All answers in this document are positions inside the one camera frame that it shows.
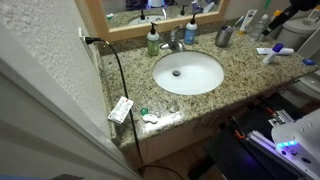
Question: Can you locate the chrome sink faucet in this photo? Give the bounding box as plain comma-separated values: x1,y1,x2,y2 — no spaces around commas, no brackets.
159,25,187,53

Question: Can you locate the wood framed mirror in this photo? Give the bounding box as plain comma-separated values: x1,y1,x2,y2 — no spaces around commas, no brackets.
74,0,231,43

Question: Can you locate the aluminium rail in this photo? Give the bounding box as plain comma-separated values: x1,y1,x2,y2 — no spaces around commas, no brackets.
244,109,303,176

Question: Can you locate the blue soap pump bottle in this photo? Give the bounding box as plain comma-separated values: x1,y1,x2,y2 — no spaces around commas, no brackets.
183,12,198,46

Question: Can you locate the blue dental floss box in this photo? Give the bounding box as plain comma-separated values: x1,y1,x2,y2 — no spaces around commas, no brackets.
302,58,317,66

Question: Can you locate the clear plastic bottle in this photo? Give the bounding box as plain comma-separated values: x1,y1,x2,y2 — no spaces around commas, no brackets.
248,13,270,42

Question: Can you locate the orange black clamp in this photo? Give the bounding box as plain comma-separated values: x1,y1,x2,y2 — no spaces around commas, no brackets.
229,115,248,140
261,99,278,117

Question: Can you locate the black robot cart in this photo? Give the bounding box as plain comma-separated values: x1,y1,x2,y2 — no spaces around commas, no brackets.
188,93,320,180

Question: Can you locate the black power cable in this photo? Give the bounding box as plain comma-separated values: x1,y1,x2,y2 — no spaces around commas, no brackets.
84,36,185,180

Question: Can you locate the white red paper packet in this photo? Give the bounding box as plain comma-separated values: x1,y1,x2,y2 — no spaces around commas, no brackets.
107,96,135,125

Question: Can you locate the green soap pump bottle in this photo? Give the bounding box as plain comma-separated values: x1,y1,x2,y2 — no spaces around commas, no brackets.
146,21,161,57

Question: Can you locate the beige vanity cabinet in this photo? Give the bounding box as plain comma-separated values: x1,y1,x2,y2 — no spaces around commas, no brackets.
121,99,254,169

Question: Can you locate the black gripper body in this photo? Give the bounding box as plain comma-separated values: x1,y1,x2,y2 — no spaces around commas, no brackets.
289,0,320,13

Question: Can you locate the white toilet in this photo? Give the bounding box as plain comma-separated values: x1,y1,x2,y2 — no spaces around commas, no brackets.
275,14,320,109

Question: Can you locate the grey metal cup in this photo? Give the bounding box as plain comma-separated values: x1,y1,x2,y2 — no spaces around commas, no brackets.
214,25,234,48

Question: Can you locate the sunscreen spray bottle orange cap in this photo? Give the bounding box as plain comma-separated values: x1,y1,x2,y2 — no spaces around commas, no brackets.
264,9,283,38

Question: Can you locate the toothbrush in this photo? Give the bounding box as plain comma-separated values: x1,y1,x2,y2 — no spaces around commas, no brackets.
229,15,245,33

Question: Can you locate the white wall outlet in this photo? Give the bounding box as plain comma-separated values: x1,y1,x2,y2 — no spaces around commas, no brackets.
78,26,98,69

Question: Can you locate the white oval sink basin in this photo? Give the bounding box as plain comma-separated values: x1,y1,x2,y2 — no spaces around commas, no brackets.
152,50,225,96

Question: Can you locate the small white bottle blue cap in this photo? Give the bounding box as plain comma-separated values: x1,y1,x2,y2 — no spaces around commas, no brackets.
262,43,285,65

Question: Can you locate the white door frame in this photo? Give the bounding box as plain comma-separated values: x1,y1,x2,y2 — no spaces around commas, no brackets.
0,56,143,180

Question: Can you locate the plain white cream tube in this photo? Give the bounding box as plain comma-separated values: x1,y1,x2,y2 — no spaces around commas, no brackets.
256,47,295,56

